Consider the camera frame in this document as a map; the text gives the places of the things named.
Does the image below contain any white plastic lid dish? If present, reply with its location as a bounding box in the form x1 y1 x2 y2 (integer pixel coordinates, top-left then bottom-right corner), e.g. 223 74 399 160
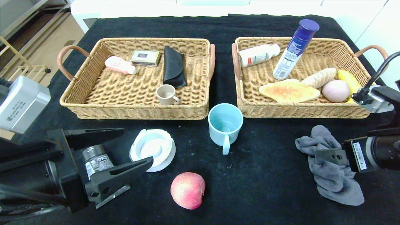
129 128 176 173

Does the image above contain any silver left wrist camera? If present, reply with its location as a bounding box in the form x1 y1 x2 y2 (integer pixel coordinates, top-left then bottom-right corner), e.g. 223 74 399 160
0 76 51 134

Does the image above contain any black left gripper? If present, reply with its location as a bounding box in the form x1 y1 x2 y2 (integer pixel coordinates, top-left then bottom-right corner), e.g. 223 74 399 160
0 127 154 214

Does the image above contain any spray can with blue cap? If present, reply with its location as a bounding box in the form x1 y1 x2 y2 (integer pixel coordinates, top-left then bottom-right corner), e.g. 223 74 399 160
273 19 320 81

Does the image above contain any flat toasted bread slice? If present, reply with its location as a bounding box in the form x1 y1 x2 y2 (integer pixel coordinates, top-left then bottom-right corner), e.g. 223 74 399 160
258 79 321 103

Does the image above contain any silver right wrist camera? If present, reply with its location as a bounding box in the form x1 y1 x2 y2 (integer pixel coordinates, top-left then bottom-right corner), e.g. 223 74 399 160
352 85 395 113

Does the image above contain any small beige ceramic cup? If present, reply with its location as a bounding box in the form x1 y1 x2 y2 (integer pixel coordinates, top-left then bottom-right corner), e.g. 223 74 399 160
156 84 181 105

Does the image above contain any red apple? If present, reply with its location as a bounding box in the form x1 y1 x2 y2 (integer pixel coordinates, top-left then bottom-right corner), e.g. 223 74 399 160
170 172 206 210

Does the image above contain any white plastic bottle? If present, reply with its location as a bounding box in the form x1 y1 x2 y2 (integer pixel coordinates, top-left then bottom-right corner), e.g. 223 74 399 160
239 44 281 68

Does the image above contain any small gold box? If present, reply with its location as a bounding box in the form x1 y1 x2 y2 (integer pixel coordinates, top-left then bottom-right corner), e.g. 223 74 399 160
130 50 162 67

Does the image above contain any grey cloth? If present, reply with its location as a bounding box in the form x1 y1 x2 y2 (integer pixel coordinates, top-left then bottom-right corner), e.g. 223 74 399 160
295 125 365 206

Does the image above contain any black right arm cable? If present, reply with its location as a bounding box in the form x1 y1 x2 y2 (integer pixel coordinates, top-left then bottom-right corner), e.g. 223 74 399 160
364 51 400 91

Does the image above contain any dark jar with printed label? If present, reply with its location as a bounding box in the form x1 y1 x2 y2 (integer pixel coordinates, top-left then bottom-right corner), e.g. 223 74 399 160
82 144 114 180

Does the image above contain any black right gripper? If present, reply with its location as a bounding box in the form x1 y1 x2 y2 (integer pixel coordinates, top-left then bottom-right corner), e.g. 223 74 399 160
315 135 400 173

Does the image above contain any wooden shelf unit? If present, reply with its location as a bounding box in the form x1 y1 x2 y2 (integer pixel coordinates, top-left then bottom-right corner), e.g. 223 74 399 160
0 0 71 41

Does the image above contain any golden striped croissant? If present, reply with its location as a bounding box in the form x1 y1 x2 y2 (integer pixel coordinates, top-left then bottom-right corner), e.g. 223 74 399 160
301 67 337 89

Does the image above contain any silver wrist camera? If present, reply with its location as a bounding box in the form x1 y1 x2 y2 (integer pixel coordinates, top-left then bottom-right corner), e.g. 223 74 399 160
352 85 395 113
0 76 51 134

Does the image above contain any light blue plastic mug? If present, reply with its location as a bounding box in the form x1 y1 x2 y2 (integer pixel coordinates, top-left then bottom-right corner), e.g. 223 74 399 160
208 103 244 155

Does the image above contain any wicker basket with brown handles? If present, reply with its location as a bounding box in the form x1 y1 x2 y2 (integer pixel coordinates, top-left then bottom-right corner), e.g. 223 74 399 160
57 37 216 120
232 37 390 119

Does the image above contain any black soft pouch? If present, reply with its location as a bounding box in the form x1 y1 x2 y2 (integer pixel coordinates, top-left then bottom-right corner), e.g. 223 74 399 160
163 46 187 89

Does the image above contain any pale pink round fruit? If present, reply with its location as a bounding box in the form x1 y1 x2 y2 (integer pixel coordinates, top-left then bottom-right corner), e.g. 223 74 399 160
322 79 350 103

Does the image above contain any light wooden wheeled rack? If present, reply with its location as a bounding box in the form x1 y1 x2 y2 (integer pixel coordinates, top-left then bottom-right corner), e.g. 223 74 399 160
0 36 52 88

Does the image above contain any yellow banana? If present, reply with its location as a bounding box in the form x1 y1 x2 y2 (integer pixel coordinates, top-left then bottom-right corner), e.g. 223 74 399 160
337 69 363 103

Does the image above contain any pink and white small bottle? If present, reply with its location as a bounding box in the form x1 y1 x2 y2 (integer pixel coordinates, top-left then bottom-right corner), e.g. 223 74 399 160
105 56 137 75

